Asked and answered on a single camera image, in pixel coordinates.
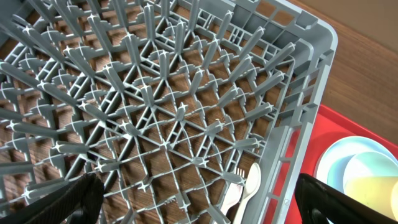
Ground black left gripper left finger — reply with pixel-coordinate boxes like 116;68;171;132
1;174;104;224

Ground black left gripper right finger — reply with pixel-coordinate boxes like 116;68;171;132
294;173;397;224

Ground white plastic spoon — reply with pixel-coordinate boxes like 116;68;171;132
233;162;261;224

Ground white plastic fork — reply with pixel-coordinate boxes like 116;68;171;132
220;183;244;215

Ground grey dishwasher rack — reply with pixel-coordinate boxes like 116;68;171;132
1;0;338;223

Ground light blue plate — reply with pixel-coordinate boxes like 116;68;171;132
315;136;397;192

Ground yellow plastic cup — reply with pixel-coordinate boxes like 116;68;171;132
344;176;397;221

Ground mint green bowl on plate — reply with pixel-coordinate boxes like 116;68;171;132
343;151;397;194

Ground red plastic tray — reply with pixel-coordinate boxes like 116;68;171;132
282;105;397;223

